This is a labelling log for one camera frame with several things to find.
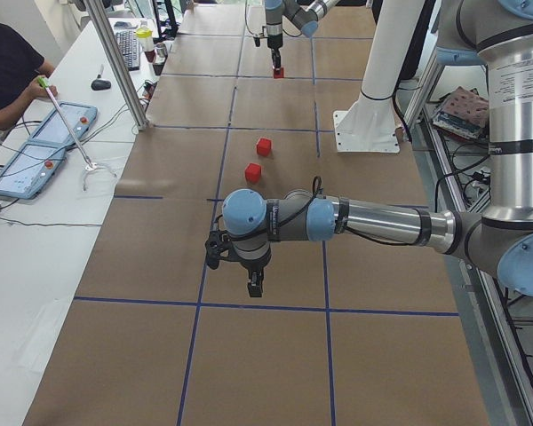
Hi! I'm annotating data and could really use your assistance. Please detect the red block carried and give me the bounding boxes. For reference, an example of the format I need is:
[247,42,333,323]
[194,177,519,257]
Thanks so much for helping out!
[273,67,284,79]

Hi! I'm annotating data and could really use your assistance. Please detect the aluminium frame post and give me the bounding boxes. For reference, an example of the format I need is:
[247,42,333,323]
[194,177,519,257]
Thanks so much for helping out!
[84,0,148,130]

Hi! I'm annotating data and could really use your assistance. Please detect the reacher grabber stick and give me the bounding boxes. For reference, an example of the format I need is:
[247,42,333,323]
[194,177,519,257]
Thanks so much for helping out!
[36,76,117,192]

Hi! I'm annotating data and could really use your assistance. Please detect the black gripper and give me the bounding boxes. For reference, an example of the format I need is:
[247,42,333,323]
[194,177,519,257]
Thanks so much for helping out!
[266,24,283,69]
[235,242,271,297]

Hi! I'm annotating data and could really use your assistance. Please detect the black keyboard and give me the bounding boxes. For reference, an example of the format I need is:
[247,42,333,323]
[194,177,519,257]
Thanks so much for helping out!
[115,30,141,71]

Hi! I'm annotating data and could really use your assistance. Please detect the black computer mouse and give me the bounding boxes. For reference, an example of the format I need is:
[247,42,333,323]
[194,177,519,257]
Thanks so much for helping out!
[91,78,112,91]

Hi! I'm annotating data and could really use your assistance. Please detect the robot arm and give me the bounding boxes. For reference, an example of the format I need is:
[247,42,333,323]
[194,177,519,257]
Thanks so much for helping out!
[206,1,533,297]
[264,0,338,75]

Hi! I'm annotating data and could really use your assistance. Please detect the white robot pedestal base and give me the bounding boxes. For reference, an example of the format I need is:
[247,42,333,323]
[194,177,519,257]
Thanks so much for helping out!
[333,0,426,154]

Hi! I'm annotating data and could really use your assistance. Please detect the stack of books and cloth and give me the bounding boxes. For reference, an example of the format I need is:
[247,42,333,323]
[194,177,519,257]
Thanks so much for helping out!
[432,86,489,140]

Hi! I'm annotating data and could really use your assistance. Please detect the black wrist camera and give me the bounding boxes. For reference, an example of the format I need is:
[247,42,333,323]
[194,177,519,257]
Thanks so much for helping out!
[205,230,233,270]

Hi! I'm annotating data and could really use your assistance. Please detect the metal cup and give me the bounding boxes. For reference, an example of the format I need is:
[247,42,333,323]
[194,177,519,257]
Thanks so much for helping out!
[154,43,168,64]

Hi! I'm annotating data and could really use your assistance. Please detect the teach pendant tablet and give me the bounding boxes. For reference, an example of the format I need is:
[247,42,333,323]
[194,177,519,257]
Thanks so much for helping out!
[28,101,99,147]
[0,142,67,200]

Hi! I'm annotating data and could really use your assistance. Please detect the person in black shirt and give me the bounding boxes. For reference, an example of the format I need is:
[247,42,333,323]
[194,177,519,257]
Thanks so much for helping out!
[0,23,55,130]

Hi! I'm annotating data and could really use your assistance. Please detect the lower teach pendant tablet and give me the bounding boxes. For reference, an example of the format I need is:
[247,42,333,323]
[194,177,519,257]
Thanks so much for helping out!
[0,142,67,200]

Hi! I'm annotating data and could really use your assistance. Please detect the aluminium frame rail right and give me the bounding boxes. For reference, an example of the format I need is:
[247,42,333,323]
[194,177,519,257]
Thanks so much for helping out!
[412,106,533,425]

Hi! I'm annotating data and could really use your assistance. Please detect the upper teach pendant tablet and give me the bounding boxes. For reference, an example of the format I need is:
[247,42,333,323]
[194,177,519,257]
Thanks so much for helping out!
[28,101,99,147]

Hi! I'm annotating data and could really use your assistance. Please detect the yellow lid bottle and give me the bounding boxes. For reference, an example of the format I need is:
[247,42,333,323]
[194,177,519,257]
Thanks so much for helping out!
[135,20,155,52]

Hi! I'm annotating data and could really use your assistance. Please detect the red block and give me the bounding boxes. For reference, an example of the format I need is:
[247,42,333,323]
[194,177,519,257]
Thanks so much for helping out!
[256,138,272,157]
[244,162,262,184]

